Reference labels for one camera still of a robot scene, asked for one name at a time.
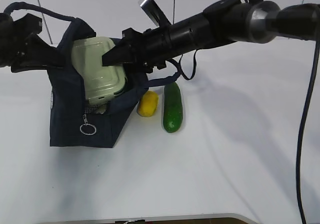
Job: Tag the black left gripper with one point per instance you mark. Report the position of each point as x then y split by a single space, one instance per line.
21 47

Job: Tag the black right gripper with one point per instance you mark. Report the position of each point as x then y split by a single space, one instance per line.
148 49

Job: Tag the green lid glass container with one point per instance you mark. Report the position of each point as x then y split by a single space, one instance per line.
101 83

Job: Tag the yellow lemon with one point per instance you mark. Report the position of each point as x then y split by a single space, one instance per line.
148 104

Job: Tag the dark blue lunch bag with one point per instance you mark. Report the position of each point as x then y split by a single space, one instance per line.
71 122

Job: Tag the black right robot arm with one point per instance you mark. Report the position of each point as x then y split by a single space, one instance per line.
222 23

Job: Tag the green cucumber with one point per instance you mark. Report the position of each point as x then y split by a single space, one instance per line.
173 108

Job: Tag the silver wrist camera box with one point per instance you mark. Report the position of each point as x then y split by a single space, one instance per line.
153 11

